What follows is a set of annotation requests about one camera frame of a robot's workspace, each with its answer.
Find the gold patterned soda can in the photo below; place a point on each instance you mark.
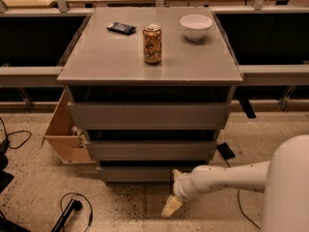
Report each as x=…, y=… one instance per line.
x=152, y=44

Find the open cardboard box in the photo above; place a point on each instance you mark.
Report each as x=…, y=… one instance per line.
x=67, y=143

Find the grey drawer cabinet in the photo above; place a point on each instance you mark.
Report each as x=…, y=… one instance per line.
x=148, y=99

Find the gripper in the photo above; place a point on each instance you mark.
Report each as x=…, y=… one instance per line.
x=181, y=185

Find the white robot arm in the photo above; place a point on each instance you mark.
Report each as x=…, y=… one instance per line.
x=283, y=180

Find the grey drawer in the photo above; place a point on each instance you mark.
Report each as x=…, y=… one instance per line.
x=149, y=116
x=151, y=150
x=140, y=174

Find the dark blue snack packet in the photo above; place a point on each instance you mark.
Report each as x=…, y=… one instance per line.
x=121, y=28

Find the black bar tool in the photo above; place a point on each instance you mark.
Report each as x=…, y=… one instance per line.
x=74, y=205

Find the white ceramic bowl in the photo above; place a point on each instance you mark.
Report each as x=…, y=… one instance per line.
x=195, y=26

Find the grey middle drawer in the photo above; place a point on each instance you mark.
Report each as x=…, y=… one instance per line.
x=151, y=150

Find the grey bottom drawer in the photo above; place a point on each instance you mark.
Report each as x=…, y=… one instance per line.
x=140, y=174

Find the black power adapter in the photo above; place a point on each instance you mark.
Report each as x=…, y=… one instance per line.
x=225, y=151

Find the grey top drawer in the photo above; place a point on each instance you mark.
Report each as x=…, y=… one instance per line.
x=149, y=116

